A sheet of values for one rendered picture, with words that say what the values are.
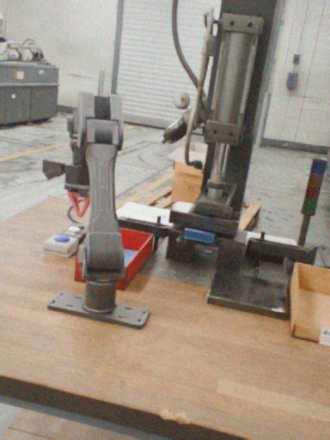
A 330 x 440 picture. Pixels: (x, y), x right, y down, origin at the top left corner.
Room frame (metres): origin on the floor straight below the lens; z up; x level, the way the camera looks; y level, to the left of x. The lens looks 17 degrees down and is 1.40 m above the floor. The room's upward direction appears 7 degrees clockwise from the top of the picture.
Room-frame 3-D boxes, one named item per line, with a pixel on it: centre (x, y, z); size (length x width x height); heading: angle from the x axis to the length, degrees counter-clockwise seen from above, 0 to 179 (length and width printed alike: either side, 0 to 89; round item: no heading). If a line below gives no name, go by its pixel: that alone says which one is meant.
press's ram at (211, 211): (1.37, -0.13, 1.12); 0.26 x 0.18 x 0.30; 169
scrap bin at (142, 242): (1.17, 0.10, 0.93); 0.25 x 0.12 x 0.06; 169
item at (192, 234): (1.26, -0.11, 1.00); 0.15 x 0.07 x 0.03; 169
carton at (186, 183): (4.83, -0.37, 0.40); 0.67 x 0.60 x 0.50; 161
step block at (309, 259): (1.28, -0.38, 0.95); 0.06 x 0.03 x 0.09; 79
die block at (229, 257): (1.29, -0.13, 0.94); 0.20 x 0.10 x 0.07; 79
